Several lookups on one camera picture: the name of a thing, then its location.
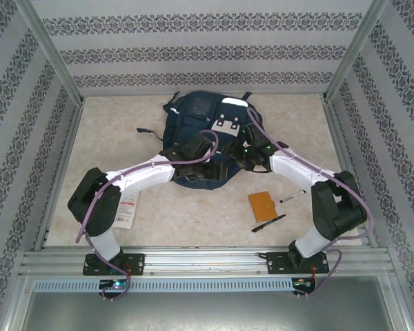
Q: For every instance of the navy blue backpack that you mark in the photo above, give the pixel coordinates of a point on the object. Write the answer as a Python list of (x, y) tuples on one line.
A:
[(193, 113)]

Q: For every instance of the orange notebook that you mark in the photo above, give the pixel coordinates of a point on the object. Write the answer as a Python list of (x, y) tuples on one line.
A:
[(263, 207)]

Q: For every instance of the white pen with black cap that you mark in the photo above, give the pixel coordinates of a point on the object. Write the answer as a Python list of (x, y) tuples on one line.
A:
[(292, 196)]

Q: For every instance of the black marker pen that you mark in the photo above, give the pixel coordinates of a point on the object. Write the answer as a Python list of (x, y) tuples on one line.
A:
[(268, 223)]

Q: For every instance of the white leaflet with red band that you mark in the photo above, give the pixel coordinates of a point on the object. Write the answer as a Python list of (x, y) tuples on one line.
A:
[(127, 212)]

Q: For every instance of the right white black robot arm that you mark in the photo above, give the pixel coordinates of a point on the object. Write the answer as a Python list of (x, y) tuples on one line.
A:
[(293, 169)]

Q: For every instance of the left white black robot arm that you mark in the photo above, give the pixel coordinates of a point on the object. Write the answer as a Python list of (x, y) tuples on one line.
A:
[(145, 172)]

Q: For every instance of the small circuit board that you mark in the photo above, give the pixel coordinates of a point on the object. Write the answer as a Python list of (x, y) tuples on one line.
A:
[(303, 283), (115, 285)]

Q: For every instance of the grey metal shelf panel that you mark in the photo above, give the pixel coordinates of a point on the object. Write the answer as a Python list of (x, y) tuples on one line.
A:
[(207, 313)]

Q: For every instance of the aluminium mounting rail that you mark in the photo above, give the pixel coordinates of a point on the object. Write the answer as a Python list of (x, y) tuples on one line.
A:
[(207, 258)]

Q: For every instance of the aluminium table side rail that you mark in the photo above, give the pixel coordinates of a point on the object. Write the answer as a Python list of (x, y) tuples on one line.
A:
[(343, 155), (60, 172)]

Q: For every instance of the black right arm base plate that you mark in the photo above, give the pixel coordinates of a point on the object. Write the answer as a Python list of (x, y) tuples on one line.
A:
[(276, 263)]

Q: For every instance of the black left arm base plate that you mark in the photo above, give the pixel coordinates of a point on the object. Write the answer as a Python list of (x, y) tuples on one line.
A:
[(138, 263)]

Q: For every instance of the aluminium frame post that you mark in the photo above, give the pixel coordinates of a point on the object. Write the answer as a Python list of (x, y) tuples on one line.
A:
[(357, 48), (48, 48)]

